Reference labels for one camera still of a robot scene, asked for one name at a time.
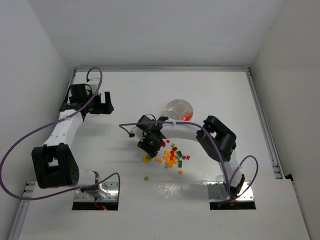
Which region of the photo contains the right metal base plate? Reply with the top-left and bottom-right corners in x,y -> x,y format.
207,181 -> 254,201

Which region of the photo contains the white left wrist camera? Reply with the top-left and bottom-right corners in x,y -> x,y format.
87,77 -> 101,95

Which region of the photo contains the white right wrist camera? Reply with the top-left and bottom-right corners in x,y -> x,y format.
129,126 -> 143,140

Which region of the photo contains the dark green lego brick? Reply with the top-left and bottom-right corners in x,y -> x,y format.
178,160 -> 183,168

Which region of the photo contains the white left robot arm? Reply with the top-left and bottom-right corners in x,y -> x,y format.
31,83 -> 114,192

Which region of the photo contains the metal base plate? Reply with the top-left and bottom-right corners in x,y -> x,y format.
74,181 -> 120,203
207,181 -> 254,201

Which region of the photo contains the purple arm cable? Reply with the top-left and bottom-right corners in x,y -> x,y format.
118,121 -> 260,204
0,66 -> 121,201

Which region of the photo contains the red lego pair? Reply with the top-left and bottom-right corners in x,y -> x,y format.
182,155 -> 191,160

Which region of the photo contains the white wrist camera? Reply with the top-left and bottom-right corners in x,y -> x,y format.
87,77 -> 101,95
129,126 -> 143,140

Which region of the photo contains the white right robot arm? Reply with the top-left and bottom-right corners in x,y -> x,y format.
130,115 -> 245,199

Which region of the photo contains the white divided round container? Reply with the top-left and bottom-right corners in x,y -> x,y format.
164,99 -> 194,121

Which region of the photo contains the yellow long lego brick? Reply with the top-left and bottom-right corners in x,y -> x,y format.
169,160 -> 175,168

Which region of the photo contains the aluminium frame rail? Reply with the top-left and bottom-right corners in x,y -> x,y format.
246,69 -> 285,179

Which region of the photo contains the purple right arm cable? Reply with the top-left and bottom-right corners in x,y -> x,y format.
118,121 -> 260,204

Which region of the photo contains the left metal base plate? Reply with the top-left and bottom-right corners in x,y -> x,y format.
74,181 -> 120,203

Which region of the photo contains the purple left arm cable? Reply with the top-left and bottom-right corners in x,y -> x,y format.
0,66 -> 121,201

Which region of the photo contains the yellow curved lego piece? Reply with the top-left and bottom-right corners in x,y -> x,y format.
142,157 -> 150,163

